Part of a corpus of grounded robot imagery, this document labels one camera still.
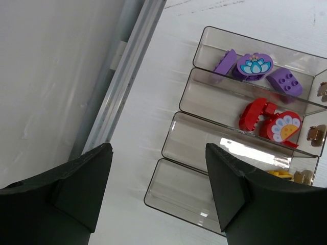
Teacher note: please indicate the purple lego plate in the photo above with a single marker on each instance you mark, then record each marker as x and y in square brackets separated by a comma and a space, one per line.
[224, 66]

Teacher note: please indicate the yellow lego plate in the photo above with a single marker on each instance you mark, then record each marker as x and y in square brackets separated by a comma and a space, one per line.
[281, 174]

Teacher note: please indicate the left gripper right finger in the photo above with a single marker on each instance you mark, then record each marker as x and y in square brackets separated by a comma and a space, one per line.
[255, 207]

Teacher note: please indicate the purple lego block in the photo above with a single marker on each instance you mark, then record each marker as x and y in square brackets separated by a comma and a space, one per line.
[283, 81]

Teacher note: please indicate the red arch lego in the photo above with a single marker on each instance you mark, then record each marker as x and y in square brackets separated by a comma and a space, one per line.
[250, 115]

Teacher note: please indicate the small red lego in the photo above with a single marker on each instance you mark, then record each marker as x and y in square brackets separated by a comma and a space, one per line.
[269, 109]

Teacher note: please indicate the purple flower lego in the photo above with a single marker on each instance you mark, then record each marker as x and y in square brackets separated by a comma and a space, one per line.
[252, 67]

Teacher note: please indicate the red round lego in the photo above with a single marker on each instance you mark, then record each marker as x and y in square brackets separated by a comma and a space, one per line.
[281, 127]

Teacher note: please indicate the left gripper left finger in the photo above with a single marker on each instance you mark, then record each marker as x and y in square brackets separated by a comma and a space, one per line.
[59, 206]

